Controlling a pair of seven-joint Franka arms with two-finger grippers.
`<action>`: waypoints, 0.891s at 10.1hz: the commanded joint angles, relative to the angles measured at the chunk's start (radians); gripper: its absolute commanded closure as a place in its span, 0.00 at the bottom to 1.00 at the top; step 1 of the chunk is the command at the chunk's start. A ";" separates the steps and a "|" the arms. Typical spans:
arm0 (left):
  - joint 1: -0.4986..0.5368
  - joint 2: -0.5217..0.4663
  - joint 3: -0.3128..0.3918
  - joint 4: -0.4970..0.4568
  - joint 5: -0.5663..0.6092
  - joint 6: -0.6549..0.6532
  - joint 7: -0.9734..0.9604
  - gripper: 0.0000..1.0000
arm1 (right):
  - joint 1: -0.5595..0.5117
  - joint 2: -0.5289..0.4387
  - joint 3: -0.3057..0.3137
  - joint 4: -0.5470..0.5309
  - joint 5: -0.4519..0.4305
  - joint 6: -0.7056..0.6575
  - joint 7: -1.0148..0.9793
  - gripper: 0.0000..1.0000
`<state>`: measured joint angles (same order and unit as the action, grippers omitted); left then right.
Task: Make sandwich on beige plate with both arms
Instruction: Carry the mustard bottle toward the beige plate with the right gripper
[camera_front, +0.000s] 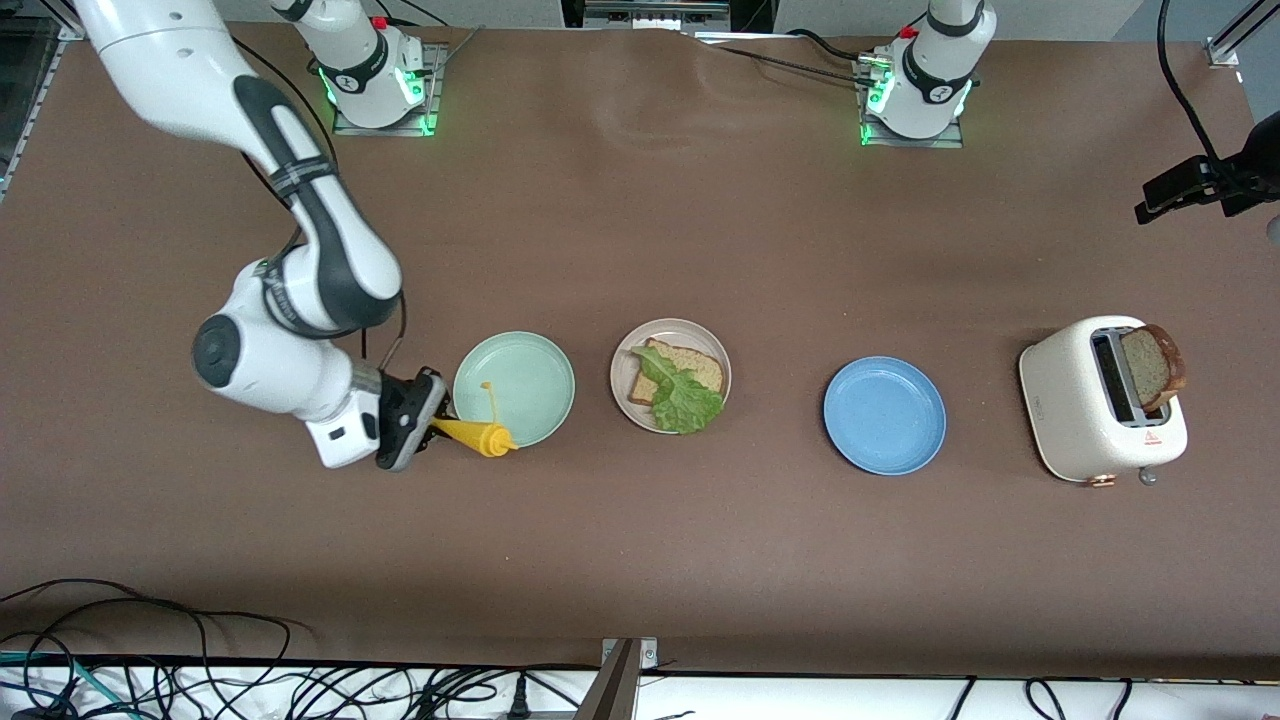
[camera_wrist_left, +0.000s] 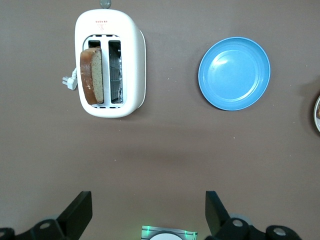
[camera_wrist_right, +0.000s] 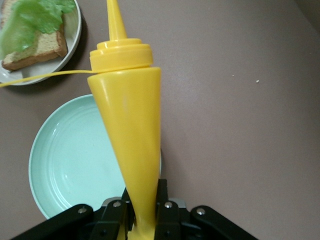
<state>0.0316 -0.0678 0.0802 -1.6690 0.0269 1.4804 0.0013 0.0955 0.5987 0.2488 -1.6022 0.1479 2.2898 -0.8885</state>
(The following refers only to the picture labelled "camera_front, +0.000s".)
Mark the black equipment box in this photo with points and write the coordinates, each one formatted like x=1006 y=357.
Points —
x=650 y=12

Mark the beige plate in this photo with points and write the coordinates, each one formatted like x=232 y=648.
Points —
x=625 y=350

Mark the black power plug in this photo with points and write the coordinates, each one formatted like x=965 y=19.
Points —
x=518 y=700

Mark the white toaster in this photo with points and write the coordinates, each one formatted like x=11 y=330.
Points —
x=1075 y=400

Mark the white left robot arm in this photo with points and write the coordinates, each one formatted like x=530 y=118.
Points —
x=935 y=80

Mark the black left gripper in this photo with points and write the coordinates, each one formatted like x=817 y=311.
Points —
x=1226 y=178

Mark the brown bread slice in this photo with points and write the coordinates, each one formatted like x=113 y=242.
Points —
x=1148 y=368
x=705 y=368

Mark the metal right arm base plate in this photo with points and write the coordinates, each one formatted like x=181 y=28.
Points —
x=432 y=90

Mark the aluminium frame profile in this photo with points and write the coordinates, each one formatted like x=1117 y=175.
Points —
x=65 y=28

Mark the metal table bracket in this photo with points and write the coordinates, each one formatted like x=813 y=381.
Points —
x=622 y=690

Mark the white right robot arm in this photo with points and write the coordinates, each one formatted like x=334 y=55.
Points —
x=290 y=380

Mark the green lettuce leaf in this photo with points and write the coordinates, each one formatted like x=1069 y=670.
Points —
x=690 y=400

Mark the aluminium corner profile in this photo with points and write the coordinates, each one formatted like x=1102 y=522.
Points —
x=1225 y=48

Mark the green plate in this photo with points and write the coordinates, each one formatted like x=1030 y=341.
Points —
x=530 y=370

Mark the yellow mustard squeeze bottle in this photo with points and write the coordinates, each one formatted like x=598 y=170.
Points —
x=485 y=437

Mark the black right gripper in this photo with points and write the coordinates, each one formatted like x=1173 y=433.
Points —
x=407 y=399

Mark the blue plate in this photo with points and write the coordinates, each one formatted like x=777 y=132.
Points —
x=885 y=415

